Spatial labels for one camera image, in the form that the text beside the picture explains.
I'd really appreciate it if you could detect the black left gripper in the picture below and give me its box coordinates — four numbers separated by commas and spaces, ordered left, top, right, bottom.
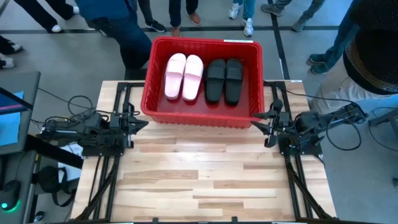
108, 102, 149, 149

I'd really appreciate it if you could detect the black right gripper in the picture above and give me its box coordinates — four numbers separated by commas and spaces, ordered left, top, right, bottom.
250, 99, 298, 147

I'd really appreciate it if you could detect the black foam slide sandal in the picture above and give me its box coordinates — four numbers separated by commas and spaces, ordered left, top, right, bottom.
224, 58, 244, 106
203, 58, 226, 105

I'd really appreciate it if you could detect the pink foam slide sandal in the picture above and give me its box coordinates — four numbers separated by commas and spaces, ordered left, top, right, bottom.
164, 52, 187, 101
182, 54, 205, 102

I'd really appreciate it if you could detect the red plastic bin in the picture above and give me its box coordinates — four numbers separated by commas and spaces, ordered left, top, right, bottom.
140, 36, 265, 129

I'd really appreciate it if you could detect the person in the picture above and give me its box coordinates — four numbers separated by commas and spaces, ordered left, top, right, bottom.
74, 0, 153, 70
14, 0, 81, 34
0, 35, 24, 70
260, 0, 326, 33
137, 0, 167, 34
228, 0, 256, 37
308, 0, 398, 96
310, 58, 398, 116
169, 0, 202, 38

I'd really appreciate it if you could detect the white paper sheet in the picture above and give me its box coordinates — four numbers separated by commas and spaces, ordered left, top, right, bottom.
58, 142, 84, 182

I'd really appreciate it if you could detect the black beam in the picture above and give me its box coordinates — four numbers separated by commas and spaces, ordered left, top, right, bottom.
24, 134, 84, 170

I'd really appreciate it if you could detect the grey monitor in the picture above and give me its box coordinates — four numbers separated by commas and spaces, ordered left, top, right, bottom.
0, 70, 42, 156

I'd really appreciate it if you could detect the grey desk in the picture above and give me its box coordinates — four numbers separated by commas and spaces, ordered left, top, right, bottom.
0, 151, 38, 224

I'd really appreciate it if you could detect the black computer mouse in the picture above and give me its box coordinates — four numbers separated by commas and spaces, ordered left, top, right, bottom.
0, 179, 21, 212

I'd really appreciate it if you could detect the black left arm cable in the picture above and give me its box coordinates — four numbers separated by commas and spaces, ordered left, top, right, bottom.
30, 95, 97, 125

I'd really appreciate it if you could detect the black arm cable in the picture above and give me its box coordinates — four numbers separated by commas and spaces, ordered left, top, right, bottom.
30, 95, 97, 125
325, 113, 363, 152

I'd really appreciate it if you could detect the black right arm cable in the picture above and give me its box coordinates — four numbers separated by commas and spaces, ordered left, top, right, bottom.
325, 113, 363, 152

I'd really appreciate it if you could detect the black strap bag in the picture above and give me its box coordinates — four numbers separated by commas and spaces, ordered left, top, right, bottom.
37, 166, 78, 208

